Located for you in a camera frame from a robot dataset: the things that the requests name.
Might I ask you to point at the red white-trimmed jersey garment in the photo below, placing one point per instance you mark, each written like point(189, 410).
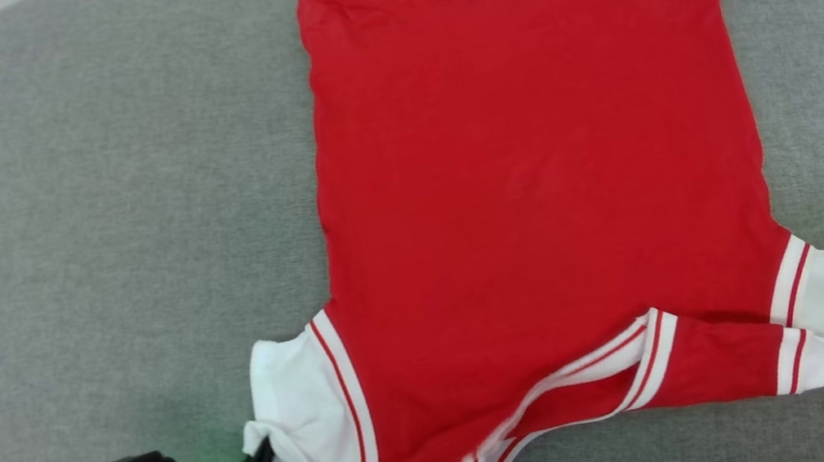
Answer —
point(533, 162)

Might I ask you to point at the grey fabric sofa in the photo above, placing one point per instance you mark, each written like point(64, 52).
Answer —
point(96, 273)

